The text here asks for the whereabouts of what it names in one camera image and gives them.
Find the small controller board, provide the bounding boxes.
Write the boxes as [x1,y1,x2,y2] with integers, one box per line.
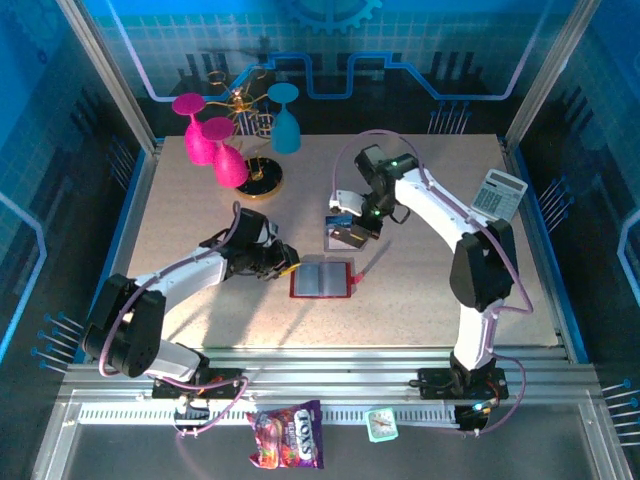
[173,397,211,432]
[455,399,490,432]

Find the white slotted cable duct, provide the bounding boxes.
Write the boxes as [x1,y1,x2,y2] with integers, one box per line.
[77,403,459,427]

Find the small teal alarm clock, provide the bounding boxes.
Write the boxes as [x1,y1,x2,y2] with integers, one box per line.
[363,407,399,444]

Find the aluminium table rail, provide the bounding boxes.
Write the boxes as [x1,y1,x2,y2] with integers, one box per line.
[57,346,604,404]

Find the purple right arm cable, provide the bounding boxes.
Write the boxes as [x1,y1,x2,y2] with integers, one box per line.
[331,128,534,439]

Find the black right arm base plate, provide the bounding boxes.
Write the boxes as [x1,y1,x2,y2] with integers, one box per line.
[417,367,510,401]

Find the purple candy bag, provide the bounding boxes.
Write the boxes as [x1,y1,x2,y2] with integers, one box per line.
[246,399,325,470]

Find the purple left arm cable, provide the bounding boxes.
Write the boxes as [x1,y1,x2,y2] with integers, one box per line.
[98,201,250,440]

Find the teal goblet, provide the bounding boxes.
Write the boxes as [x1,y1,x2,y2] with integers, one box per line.
[266,82,302,155]

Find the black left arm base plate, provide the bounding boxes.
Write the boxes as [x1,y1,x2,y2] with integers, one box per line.
[151,367,250,400]

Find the aluminium frame post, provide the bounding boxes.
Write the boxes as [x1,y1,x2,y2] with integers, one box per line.
[55,0,160,154]
[503,0,604,146]

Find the pink goblet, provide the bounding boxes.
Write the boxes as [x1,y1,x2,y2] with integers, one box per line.
[200,116,250,189]
[171,92,221,167]

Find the gold wire glass rack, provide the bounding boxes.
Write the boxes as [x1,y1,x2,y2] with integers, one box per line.
[206,66,285,202]

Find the red leather card holder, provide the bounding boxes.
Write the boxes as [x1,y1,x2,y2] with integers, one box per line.
[289,257,366,300]

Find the white desk calculator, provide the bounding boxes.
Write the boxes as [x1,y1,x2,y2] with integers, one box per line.
[471,168,529,225]

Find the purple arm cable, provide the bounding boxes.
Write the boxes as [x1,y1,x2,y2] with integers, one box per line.
[331,128,534,439]
[98,201,250,440]

